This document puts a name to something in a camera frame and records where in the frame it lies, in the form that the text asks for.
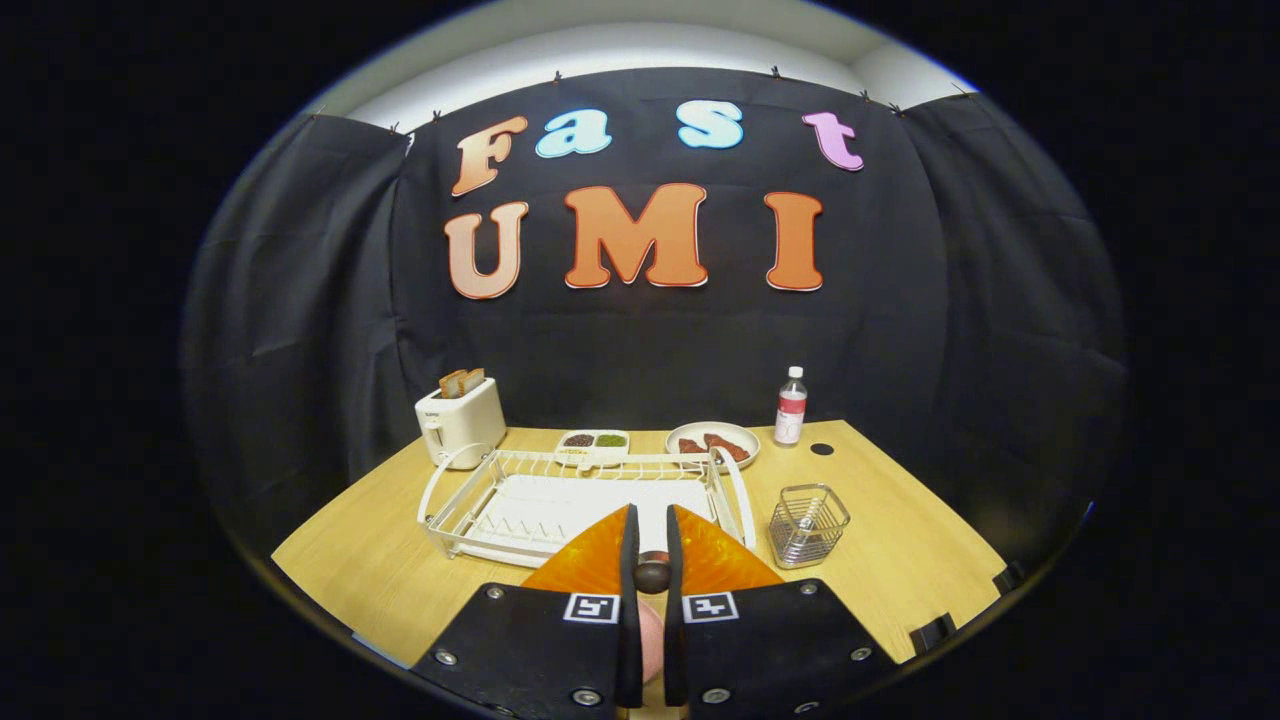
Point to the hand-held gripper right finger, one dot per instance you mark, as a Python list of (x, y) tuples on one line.
[(675, 650)]

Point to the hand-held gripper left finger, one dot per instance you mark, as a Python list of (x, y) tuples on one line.
[(630, 650)]

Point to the pink plate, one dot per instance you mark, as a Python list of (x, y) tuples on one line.
[(651, 640)]

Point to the white divided condiment dish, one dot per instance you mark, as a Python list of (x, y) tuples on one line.
[(592, 450)]

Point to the cream plate with meat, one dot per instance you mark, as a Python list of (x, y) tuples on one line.
[(715, 430)]

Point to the red meat piece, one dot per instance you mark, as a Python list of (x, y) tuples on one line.
[(691, 446), (728, 447)]

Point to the black table clamp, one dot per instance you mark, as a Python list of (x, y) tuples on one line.
[(932, 634), (1010, 578)]

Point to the clear bottle red label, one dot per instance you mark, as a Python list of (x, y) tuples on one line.
[(790, 415)]

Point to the cream white toaster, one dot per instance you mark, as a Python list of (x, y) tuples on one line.
[(465, 425)]

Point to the brown toast slice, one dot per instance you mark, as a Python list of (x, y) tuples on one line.
[(475, 380), (452, 385)]

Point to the black backdrop cloth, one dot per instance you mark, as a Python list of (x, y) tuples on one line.
[(900, 300)]

